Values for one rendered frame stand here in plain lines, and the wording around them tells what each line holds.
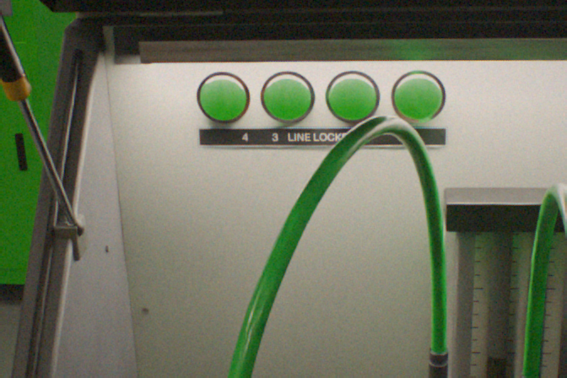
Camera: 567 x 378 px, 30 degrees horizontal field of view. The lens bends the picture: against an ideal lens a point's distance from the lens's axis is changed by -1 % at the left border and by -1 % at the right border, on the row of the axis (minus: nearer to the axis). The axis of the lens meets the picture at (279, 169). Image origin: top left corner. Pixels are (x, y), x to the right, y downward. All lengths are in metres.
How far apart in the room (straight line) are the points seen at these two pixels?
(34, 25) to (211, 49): 2.31
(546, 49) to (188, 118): 0.33
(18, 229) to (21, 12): 0.71
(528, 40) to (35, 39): 2.44
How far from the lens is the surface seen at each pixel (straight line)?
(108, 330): 1.05
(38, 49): 3.29
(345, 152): 0.72
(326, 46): 0.96
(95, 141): 0.99
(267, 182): 1.04
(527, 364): 0.98
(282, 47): 0.96
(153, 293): 1.11
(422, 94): 0.99
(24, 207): 3.47
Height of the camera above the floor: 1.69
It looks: 22 degrees down
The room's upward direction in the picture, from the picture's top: 2 degrees counter-clockwise
